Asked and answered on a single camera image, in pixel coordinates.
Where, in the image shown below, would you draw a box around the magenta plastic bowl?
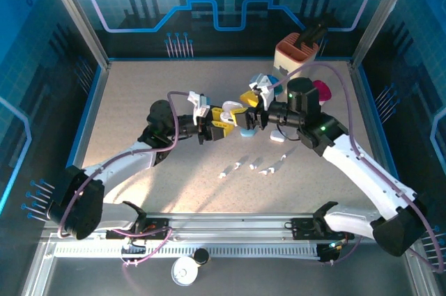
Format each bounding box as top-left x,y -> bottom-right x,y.
312,79 -> 332,104

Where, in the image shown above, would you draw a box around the beige knife block orange top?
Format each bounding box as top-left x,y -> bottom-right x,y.
272,33 -> 318,83

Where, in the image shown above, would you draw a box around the black round cap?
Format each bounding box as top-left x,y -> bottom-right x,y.
193,248 -> 210,265

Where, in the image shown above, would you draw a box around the white round lid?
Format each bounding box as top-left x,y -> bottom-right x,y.
171,256 -> 200,287

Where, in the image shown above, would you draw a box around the black electronics box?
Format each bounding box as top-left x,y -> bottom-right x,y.
318,242 -> 344,265

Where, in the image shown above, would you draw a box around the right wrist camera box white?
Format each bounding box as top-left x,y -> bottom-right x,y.
247,72 -> 278,111

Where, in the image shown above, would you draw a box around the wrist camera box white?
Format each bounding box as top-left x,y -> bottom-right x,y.
187,90 -> 212,126
247,72 -> 278,111

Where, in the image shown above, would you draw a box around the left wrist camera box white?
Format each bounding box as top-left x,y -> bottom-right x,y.
187,90 -> 212,126

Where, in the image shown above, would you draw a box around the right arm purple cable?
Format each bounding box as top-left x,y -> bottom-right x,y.
270,61 -> 446,274

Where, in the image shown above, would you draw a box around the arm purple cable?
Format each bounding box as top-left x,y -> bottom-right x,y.
56,90 -> 174,268
270,61 -> 446,274

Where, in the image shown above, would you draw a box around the aluminium table side rail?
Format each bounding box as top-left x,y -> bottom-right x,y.
62,61 -> 112,215
349,61 -> 400,215

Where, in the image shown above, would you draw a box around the black knife handle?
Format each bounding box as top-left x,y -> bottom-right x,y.
298,27 -> 316,49
308,21 -> 328,45

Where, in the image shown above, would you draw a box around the aluminium mounting rail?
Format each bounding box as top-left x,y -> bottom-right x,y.
40,214 -> 421,241

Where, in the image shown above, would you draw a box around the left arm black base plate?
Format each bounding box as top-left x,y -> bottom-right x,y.
105,217 -> 172,241

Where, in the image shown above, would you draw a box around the aluminium frame post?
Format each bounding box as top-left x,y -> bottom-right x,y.
349,0 -> 417,70
38,0 -> 112,70

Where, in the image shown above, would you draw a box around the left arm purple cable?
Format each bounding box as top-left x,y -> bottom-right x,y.
56,90 -> 174,268

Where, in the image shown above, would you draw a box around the white slotted cable duct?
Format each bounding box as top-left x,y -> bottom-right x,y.
54,245 -> 321,259

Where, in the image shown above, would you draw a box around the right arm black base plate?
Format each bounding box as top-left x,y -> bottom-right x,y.
291,217 -> 355,241

